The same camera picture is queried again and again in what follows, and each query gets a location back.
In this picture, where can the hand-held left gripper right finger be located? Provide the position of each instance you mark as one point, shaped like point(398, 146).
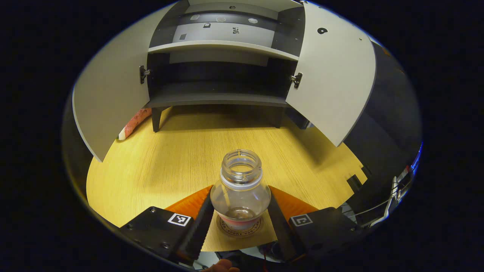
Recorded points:
point(281, 234)

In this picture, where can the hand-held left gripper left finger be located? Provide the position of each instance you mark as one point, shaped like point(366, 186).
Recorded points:
point(198, 234)

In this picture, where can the round brown coaster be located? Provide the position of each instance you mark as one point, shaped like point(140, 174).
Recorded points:
point(227, 231)

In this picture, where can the clear bottle with pink label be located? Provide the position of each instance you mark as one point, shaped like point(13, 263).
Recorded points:
point(241, 196)

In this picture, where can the white and grey cabinet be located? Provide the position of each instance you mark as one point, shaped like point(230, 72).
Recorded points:
point(219, 98)

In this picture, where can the white cabinet door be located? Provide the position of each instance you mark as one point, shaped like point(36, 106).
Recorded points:
point(113, 83)
point(332, 75)

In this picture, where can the metal door hinge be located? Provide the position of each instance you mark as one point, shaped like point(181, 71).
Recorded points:
point(297, 80)
point(143, 74)

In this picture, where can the black backdrop cloth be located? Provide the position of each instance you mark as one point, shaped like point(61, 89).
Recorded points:
point(389, 113)

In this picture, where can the black bracket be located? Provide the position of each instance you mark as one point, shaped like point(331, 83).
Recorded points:
point(354, 183)

